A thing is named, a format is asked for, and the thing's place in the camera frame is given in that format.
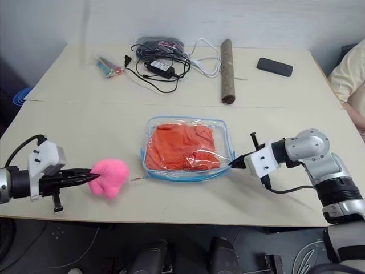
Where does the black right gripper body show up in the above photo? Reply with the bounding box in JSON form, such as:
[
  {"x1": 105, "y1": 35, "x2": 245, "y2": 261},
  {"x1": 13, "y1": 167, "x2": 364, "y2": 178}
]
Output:
[{"x1": 242, "y1": 131, "x2": 272, "y2": 190}]

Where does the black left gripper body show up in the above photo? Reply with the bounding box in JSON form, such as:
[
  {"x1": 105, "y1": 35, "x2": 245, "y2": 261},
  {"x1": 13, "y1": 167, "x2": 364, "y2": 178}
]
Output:
[{"x1": 38, "y1": 168, "x2": 66, "y2": 213}]

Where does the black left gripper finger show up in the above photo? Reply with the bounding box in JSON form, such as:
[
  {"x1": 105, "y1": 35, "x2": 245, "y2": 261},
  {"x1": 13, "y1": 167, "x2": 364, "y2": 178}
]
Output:
[
  {"x1": 61, "y1": 168, "x2": 99, "y2": 178},
  {"x1": 61, "y1": 176, "x2": 99, "y2": 187}
]

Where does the pink plush toy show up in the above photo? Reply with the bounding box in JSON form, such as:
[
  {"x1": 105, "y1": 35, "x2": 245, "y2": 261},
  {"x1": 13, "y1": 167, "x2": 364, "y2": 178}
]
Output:
[{"x1": 87, "y1": 158, "x2": 131, "y2": 200}]

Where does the clear plastic zipper pouch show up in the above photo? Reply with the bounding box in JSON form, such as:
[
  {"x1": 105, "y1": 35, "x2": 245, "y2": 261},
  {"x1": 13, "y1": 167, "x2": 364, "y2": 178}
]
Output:
[{"x1": 139, "y1": 115, "x2": 238, "y2": 182}]

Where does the orange cloth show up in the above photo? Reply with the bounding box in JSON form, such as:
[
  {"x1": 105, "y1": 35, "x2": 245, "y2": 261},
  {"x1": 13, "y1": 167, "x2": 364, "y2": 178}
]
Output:
[{"x1": 145, "y1": 123, "x2": 221, "y2": 172}]

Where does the brown wooden log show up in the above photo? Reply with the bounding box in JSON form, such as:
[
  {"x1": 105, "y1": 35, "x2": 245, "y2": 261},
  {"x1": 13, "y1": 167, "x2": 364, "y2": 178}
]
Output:
[{"x1": 219, "y1": 39, "x2": 238, "y2": 105}]

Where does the black rectangular case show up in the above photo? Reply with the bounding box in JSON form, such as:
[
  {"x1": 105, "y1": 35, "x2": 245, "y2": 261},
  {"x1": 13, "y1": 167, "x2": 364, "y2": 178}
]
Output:
[{"x1": 255, "y1": 57, "x2": 294, "y2": 78}]

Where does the blue round object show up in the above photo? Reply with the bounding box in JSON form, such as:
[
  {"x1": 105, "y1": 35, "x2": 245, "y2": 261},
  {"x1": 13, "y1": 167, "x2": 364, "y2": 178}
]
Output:
[{"x1": 12, "y1": 86, "x2": 34, "y2": 107}]

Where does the dark rounded shape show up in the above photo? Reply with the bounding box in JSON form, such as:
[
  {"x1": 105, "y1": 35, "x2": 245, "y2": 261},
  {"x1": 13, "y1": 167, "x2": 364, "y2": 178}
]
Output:
[
  {"x1": 210, "y1": 236, "x2": 241, "y2": 274},
  {"x1": 133, "y1": 239, "x2": 175, "y2": 274}
]

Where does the clear packet of coloured sticks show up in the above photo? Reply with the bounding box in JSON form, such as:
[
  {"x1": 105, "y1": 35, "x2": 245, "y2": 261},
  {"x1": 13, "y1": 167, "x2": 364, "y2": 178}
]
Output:
[{"x1": 94, "y1": 52, "x2": 127, "y2": 79}]

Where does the person in pale yellow shirt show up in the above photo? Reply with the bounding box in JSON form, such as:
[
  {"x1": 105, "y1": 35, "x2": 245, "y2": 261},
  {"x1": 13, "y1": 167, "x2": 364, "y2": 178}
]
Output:
[{"x1": 327, "y1": 38, "x2": 365, "y2": 141}]

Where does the black power adapter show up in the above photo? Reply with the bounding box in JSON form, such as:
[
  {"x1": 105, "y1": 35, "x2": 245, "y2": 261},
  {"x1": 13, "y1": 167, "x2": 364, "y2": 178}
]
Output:
[{"x1": 145, "y1": 59, "x2": 176, "y2": 79}]

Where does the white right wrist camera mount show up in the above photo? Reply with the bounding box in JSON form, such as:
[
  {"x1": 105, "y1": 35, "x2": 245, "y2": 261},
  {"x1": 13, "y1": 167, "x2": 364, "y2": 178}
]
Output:
[{"x1": 244, "y1": 139, "x2": 282, "y2": 178}]

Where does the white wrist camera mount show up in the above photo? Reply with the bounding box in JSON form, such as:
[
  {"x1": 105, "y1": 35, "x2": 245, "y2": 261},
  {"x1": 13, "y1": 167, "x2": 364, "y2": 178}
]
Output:
[
  {"x1": 27, "y1": 139, "x2": 67, "y2": 201},
  {"x1": 244, "y1": 139, "x2": 282, "y2": 178}
]

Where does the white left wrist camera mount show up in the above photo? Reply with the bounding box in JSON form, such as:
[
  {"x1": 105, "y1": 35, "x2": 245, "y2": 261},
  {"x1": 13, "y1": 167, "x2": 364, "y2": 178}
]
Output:
[{"x1": 27, "y1": 139, "x2": 67, "y2": 201}]

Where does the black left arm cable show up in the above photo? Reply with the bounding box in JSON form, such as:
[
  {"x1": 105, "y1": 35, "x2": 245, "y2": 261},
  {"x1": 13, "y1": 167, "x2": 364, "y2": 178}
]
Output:
[{"x1": 3, "y1": 134, "x2": 48, "y2": 168}]

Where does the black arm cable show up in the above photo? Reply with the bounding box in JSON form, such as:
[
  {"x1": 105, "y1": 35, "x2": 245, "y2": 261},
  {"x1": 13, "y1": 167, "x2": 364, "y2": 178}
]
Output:
[
  {"x1": 267, "y1": 182, "x2": 318, "y2": 194},
  {"x1": 3, "y1": 134, "x2": 48, "y2": 168}
]

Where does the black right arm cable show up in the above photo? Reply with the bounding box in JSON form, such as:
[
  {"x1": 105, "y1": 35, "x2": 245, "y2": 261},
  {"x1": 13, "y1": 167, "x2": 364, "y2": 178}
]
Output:
[{"x1": 267, "y1": 182, "x2": 318, "y2": 194}]

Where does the white cable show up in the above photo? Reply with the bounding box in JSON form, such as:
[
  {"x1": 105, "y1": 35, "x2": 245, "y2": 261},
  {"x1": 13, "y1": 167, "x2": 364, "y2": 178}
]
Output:
[{"x1": 186, "y1": 38, "x2": 224, "y2": 78}]

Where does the black adapter cable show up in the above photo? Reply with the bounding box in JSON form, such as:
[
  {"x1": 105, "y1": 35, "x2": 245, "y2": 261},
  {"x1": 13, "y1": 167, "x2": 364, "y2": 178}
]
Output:
[{"x1": 131, "y1": 53, "x2": 192, "y2": 95}]

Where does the black bag of cables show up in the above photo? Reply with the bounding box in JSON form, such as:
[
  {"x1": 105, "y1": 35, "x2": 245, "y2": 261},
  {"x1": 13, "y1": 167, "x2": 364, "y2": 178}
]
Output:
[{"x1": 135, "y1": 35, "x2": 186, "y2": 55}]

